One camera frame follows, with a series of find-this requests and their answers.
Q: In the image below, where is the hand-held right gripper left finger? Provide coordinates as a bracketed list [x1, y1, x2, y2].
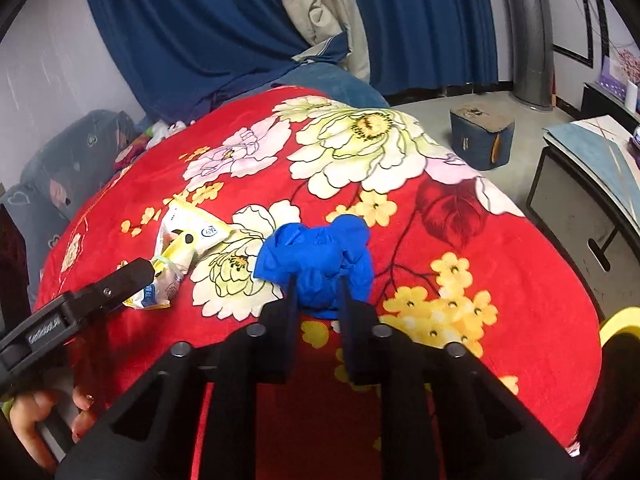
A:
[55, 275, 302, 480]

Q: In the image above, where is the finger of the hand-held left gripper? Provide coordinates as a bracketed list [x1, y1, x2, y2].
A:
[64, 258, 156, 322]

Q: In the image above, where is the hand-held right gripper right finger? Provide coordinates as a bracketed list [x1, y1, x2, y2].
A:
[340, 277, 583, 480]

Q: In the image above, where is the blue glove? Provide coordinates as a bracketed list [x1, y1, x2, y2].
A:
[253, 214, 375, 320]

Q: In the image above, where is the yellow white snack packet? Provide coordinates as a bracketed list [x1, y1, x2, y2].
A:
[122, 197, 234, 311]

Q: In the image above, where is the yellow round trash bin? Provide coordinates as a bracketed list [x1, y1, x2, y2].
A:
[597, 307, 640, 361]

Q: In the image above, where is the person's left hand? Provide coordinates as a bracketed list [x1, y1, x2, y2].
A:
[9, 384, 97, 472]

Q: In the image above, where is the red floral blanket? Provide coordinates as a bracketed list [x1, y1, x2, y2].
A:
[34, 85, 603, 480]

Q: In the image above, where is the grey heart print pillow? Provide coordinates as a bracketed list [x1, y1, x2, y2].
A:
[0, 109, 137, 281]

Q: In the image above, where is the green cartoon print cloth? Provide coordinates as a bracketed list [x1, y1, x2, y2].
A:
[144, 119, 197, 148]

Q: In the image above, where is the small blue box stool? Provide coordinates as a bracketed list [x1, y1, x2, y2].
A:
[448, 103, 516, 171]

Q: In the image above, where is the worn white blue cabinet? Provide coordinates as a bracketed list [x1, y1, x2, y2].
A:
[525, 114, 640, 313]

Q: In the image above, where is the blue curtain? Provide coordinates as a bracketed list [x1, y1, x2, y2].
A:
[80, 0, 351, 123]
[342, 0, 501, 97]

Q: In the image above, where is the beige curtain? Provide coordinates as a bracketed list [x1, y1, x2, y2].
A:
[269, 0, 372, 85]

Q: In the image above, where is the grey metal pipe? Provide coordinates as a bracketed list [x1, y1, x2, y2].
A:
[495, 0, 557, 111]

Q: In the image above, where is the purple box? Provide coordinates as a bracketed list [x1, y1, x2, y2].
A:
[597, 55, 632, 104]

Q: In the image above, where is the red flower branch decoration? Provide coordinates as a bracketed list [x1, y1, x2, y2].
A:
[614, 45, 640, 86]

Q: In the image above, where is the black wall frame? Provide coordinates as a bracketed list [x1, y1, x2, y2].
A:
[541, 0, 597, 69]

